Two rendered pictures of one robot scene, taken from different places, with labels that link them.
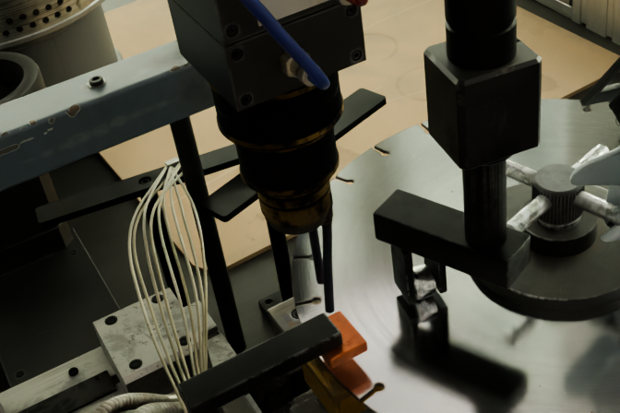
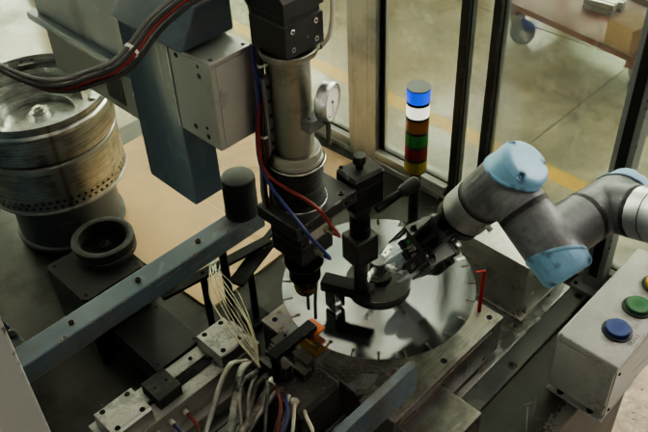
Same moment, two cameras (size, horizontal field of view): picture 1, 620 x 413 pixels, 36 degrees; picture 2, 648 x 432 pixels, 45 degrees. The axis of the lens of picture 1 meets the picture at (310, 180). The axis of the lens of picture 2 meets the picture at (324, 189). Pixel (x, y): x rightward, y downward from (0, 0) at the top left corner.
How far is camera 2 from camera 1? 0.75 m
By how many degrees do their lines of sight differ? 16
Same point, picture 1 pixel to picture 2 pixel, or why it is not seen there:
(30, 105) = (175, 255)
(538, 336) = (378, 316)
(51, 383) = (182, 364)
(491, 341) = (364, 320)
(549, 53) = not seen: hidden behind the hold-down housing
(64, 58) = (103, 203)
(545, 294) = (379, 301)
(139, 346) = (221, 342)
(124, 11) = not seen: hidden behind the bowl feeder
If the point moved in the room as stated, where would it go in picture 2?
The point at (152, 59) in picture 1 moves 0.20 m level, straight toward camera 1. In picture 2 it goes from (215, 228) to (272, 302)
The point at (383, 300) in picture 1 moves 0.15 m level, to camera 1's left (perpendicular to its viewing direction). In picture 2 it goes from (322, 311) to (235, 339)
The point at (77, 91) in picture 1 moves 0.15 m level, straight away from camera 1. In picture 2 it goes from (191, 246) to (149, 201)
